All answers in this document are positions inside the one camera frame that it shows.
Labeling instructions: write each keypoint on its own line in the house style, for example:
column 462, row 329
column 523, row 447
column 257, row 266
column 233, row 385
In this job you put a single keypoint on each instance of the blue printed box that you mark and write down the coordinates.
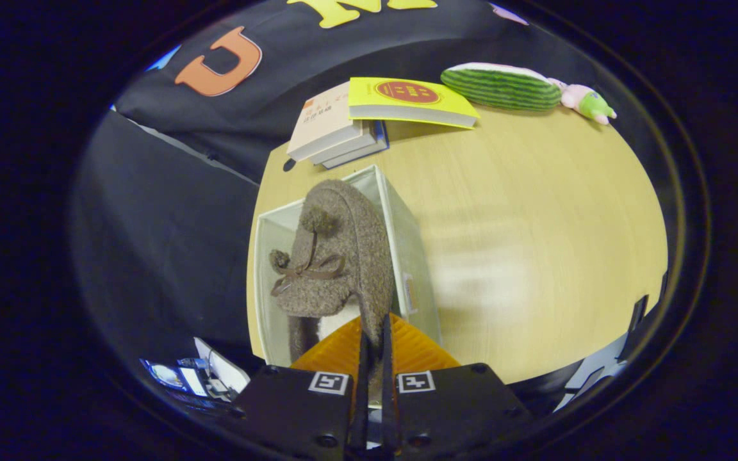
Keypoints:
column 167, row 374

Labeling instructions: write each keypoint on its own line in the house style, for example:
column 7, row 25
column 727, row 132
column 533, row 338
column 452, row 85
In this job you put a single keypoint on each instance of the white book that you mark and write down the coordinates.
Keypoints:
column 346, row 148

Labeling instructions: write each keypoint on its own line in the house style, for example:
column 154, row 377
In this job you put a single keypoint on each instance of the beige cover book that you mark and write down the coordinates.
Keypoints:
column 324, row 121

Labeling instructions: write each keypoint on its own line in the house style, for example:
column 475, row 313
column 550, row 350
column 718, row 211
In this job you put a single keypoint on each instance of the yellow book with red circle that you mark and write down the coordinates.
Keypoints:
column 407, row 96

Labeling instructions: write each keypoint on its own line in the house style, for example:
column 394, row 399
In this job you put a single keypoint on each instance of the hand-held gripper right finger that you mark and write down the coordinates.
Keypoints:
column 389, row 410

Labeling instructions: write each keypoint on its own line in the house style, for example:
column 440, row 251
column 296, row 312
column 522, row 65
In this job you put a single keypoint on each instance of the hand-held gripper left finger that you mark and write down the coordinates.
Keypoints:
column 360, row 410

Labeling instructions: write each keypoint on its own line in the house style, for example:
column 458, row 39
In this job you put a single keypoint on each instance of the pale green fabric storage box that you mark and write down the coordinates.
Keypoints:
column 407, row 256

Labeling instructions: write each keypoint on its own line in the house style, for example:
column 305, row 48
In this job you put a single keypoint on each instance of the brown fuzzy shoe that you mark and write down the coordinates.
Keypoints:
column 356, row 243

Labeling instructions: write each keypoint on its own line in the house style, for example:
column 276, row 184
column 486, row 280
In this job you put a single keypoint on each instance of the white plastic item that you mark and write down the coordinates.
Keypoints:
column 221, row 368

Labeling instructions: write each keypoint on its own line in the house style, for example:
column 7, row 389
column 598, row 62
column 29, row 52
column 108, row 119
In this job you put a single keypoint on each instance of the pink and green plush toy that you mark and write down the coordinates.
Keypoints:
column 590, row 102

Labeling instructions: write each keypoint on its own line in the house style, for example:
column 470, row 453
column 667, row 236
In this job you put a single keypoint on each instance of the blue cover book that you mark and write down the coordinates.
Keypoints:
column 380, row 137

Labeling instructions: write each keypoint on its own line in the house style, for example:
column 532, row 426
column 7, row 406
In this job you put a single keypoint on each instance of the black backdrop cloth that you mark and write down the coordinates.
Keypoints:
column 151, row 243

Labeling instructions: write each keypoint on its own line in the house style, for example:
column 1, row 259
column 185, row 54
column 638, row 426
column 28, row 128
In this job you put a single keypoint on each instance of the green striped watermelon plush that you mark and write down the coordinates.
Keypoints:
column 500, row 88

